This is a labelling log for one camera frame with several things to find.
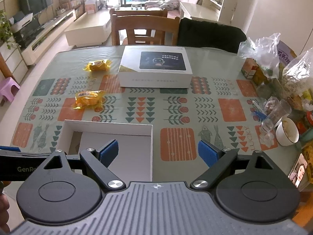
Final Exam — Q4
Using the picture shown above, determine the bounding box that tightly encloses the clear drinking glass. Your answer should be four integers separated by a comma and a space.
261, 99, 292, 134

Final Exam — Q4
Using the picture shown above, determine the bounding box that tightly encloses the white side table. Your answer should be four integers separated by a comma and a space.
180, 2, 221, 23

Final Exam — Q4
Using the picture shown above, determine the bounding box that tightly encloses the white drawer cabinet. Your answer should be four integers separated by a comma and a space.
0, 42, 29, 82

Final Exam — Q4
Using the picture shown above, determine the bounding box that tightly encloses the white bowl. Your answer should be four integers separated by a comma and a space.
275, 117, 300, 147

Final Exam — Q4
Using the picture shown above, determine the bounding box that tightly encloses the orange drink carton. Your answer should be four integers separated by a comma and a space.
241, 57, 260, 79

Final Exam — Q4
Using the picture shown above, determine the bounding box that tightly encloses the photo card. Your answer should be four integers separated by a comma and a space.
289, 153, 309, 189

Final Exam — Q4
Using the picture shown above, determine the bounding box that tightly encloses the white cardboard box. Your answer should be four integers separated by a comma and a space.
56, 119, 154, 182

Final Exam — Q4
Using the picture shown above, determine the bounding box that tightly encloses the desktop with patterned tablecloth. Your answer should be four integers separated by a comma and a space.
10, 44, 313, 192

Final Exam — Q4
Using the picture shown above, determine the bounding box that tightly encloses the green potted plant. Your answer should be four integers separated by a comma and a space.
0, 10, 15, 50

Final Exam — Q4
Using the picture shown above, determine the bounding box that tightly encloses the wooden chair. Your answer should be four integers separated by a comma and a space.
112, 15, 180, 46
110, 8, 169, 18

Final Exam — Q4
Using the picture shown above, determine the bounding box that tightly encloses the white tablet product box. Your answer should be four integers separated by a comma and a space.
118, 45, 193, 89

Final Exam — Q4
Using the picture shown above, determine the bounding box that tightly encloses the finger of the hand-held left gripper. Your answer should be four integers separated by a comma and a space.
0, 146, 52, 157

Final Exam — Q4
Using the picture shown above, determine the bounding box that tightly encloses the purple plastic stool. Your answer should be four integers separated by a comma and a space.
0, 77, 21, 103

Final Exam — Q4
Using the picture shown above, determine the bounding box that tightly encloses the yellow drink carton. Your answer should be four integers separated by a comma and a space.
253, 66, 267, 85

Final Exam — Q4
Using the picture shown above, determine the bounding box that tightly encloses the pile of clothes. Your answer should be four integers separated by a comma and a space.
145, 0, 182, 11

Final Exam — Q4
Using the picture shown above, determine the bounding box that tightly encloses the black chair back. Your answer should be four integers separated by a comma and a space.
176, 18, 247, 53

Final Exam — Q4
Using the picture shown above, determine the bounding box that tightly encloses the clear plastic bag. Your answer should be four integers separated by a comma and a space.
238, 33, 281, 79
281, 50, 313, 99

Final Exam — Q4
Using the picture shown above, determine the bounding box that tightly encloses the purple snack bag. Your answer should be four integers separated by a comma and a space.
276, 40, 298, 66

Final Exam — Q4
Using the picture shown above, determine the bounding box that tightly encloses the white coffee table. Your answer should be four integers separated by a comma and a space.
65, 11, 113, 49

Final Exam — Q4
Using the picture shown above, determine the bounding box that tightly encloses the white shelf unit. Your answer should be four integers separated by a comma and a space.
202, 0, 258, 28

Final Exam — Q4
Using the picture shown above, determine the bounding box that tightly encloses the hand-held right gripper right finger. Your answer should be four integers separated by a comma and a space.
191, 140, 275, 190

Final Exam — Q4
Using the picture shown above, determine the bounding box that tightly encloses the yellow snack packet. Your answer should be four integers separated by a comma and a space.
83, 59, 112, 73
73, 90, 107, 109

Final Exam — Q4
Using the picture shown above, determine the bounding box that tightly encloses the blue plastic utensil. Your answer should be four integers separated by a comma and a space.
252, 100, 267, 121

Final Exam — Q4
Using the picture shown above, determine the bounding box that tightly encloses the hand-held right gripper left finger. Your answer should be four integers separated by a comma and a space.
43, 139, 124, 190

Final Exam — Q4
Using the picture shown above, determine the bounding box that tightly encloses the flat screen television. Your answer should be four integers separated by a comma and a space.
19, 0, 53, 18

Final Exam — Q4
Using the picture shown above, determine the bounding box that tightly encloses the white printer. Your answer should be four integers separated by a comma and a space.
8, 13, 34, 34

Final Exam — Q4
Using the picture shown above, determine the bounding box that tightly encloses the white television cabinet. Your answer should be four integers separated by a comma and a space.
12, 9, 77, 66

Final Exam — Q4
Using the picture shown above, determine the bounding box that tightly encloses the small white desk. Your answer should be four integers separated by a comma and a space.
100, 0, 126, 11

